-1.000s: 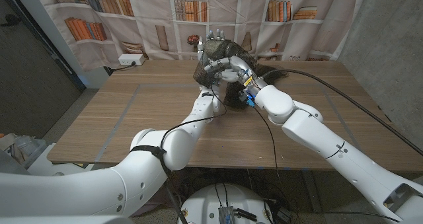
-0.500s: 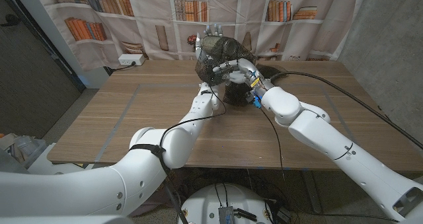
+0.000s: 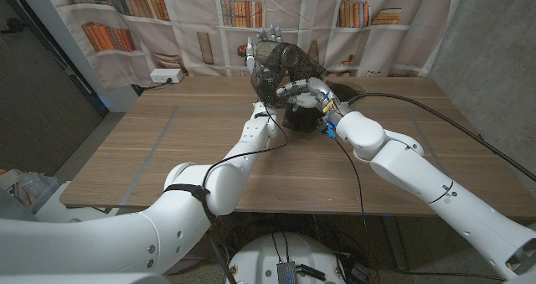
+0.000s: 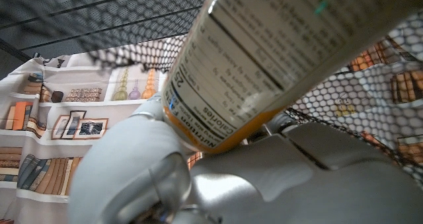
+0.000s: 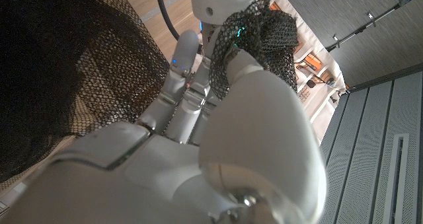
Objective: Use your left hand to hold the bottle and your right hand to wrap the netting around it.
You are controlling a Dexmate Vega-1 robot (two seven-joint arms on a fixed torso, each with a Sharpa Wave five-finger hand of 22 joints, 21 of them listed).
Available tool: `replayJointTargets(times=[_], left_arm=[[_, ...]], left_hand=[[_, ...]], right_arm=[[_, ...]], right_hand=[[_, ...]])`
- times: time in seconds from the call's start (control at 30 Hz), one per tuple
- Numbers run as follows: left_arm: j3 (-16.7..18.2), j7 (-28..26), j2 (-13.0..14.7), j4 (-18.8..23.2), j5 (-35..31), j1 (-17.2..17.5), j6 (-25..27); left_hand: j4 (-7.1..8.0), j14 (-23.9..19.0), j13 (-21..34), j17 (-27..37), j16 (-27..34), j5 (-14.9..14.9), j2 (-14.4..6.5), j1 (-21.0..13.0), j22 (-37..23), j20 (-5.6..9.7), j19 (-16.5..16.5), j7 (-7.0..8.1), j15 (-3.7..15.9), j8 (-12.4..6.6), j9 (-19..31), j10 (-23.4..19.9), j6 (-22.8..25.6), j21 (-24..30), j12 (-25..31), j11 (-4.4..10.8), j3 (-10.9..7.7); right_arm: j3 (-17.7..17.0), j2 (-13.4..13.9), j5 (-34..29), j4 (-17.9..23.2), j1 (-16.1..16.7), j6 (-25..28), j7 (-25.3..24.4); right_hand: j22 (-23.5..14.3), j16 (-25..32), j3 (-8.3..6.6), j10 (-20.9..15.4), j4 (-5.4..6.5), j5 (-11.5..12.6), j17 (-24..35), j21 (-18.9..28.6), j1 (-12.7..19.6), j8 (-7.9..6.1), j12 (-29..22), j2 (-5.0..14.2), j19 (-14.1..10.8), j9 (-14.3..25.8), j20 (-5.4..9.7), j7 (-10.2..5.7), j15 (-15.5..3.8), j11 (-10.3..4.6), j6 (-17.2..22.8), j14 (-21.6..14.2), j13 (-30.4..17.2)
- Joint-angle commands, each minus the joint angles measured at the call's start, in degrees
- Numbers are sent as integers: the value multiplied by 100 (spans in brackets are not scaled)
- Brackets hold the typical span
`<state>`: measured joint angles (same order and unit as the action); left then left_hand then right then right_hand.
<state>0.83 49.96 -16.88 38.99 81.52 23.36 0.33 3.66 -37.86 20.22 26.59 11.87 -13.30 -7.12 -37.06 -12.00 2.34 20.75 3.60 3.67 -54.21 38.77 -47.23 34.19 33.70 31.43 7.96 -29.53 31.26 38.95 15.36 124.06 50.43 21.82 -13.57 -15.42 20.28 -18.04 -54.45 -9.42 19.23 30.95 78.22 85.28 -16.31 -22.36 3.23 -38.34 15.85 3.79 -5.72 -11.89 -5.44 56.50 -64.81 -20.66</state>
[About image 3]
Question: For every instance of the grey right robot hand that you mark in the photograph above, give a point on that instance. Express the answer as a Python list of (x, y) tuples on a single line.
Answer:
[(318, 93)]

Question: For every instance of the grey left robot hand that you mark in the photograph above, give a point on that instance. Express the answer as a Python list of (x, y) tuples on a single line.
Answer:
[(250, 55)]

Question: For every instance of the black mesh netting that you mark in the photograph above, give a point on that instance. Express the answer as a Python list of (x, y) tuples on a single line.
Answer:
[(268, 83)]

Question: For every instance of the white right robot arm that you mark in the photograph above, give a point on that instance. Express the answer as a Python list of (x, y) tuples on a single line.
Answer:
[(419, 179)]

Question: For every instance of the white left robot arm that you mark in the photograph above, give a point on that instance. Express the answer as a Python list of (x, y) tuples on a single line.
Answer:
[(125, 238)]

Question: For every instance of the printed bookshelf backdrop curtain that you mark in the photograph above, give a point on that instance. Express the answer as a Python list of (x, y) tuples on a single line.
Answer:
[(188, 45)]

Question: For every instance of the white power strip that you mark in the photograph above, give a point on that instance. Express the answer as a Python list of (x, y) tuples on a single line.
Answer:
[(165, 75)]

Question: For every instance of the grey table leg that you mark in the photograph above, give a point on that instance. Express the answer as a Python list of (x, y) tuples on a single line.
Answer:
[(395, 242)]

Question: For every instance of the white robot torso base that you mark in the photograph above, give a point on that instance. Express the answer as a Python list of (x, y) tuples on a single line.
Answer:
[(259, 254)]

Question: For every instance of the grey finned module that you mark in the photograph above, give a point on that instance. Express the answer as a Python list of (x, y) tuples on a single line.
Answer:
[(287, 272)]

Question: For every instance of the dark door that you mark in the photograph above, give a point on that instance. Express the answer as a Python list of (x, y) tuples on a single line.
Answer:
[(42, 108)]

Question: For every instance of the clear plastic container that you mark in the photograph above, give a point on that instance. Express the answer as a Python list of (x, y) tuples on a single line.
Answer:
[(35, 185)]

